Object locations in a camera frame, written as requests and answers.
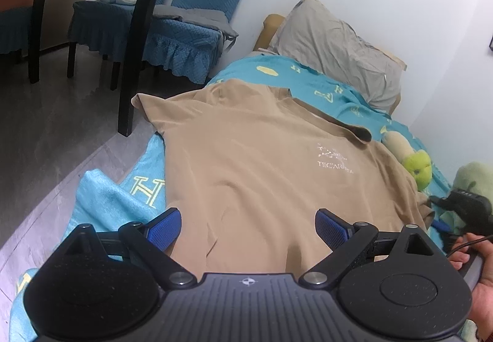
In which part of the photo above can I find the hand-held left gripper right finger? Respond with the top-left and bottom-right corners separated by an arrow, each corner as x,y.
298,208 -> 440,287

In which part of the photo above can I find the light green plush toy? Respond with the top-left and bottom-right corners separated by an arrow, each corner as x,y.
439,162 -> 493,242

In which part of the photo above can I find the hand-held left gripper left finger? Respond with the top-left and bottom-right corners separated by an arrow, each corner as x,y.
58,208 -> 198,289

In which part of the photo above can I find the person's right hand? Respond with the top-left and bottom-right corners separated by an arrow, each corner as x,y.
449,233 -> 493,340

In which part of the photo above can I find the tan t-shirt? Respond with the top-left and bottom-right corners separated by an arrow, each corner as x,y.
131,78 -> 436,277

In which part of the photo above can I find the black cable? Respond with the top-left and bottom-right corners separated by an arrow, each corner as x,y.
447,235 -> 493,258

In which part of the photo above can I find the teal printed blanket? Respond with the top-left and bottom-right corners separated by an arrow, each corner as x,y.
8,55 -> 478,342

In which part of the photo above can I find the tan pillow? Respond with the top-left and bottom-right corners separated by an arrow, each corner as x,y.
254,14 -> 286,53

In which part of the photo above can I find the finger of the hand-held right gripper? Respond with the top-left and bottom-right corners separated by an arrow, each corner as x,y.
431,220 -> 456,250
429,195 -> 457,212

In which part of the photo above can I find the green and cream plush toy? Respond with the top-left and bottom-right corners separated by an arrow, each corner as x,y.
381,130 -> 434,192

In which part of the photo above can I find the grey pillow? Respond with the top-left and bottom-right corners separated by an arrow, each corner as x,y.
267,0 -> 407,111

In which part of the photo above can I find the grey cloth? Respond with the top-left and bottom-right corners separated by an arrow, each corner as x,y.
154,5 -> 239,52

